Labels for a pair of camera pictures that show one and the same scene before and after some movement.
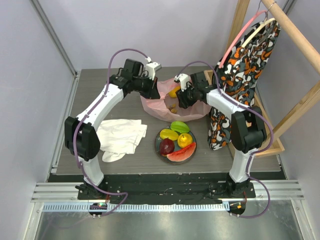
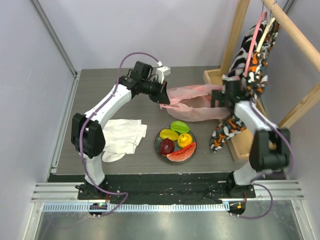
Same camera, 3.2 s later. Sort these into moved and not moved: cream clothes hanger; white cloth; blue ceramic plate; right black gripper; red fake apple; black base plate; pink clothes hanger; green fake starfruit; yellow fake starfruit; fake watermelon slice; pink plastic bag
Moved: cream clothes hanger; right black gripper; pink clothes hanger; pink plastic bag
Not moved: white cloth; blue ceramic plate; fake watermelon slice; green fake starfruit; yellow fake starfruit; red fake apple; black base plate
